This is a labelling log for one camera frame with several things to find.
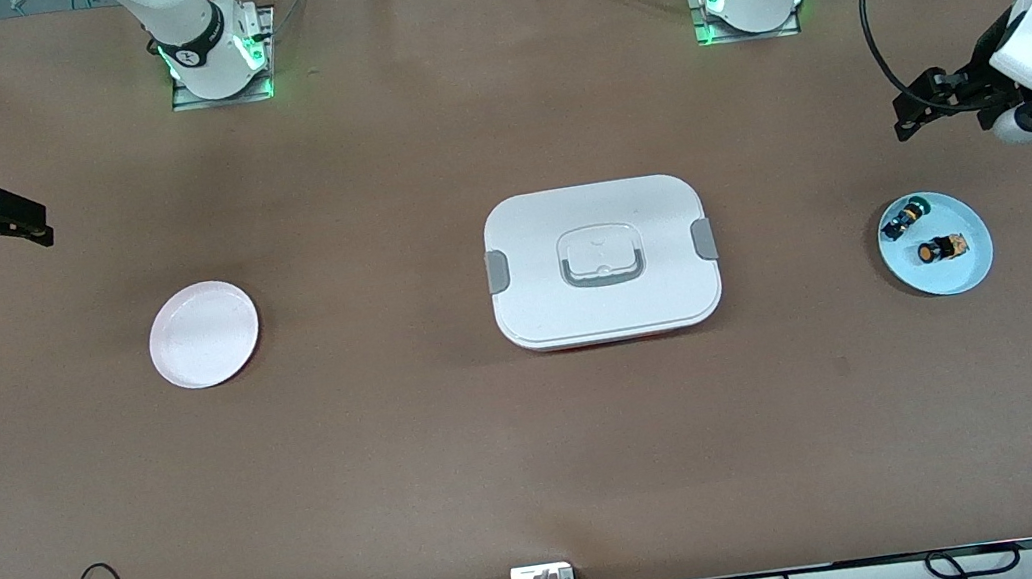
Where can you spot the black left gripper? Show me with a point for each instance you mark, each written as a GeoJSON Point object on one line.
{"type": "Point", "coordinates": [974, 86]}

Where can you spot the orange push button switch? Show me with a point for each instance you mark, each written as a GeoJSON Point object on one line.
{"type": "Point", "coordinates": [931, 251]}

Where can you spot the light blue round plate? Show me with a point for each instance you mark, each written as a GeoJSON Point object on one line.
{"type": "Point", "coordinates": [939, 278]}

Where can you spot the pink round plate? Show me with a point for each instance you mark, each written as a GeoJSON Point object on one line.
{"type": "Point", "coordinates": [204, 335]}

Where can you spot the white lidded storage box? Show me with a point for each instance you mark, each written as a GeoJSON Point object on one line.
{"type": "Point", "coordinates": [655, 270]}

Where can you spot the green push button switch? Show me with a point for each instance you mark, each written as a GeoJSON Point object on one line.
{"type": "Point", "coordinates": [901, 223]}

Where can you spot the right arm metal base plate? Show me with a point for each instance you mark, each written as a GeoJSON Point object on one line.
{"type": "Point", "coordinates": [273, 61]}

